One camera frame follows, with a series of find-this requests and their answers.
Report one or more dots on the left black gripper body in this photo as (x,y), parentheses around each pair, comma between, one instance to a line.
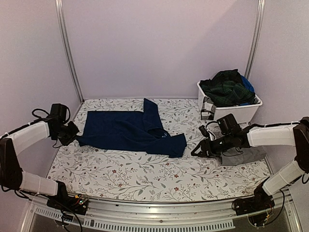
(67,134)

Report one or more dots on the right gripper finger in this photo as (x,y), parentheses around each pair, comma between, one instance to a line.
(201,149)
(204,156)

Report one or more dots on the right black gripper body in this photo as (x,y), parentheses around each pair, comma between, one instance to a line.
(226,145)

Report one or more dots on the grey button shirt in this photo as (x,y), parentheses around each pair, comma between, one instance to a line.
(241,154)

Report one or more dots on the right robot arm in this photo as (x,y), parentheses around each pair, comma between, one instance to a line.
(295,134)

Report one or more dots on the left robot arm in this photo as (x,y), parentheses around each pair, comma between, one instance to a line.
(24,150)

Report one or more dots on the white laundry basket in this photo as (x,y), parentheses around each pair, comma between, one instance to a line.
(242,114)

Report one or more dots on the black white checkered garment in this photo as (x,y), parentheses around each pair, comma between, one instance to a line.
(208,109)

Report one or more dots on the floral tablecloth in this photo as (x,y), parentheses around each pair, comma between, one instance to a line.
(137,176)

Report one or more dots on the dark green plaid garment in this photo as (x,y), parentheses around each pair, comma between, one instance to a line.
(226,89)

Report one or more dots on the light blue garment in basket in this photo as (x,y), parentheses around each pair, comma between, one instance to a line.
(247,84)

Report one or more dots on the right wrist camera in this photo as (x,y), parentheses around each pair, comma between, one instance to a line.
(206,133)

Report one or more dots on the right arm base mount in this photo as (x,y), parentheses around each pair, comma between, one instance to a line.
(259,201)

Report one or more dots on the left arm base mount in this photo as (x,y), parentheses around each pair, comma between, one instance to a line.
(77,204)

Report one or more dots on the left aluminium corner post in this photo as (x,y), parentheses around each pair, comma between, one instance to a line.
(67,49)

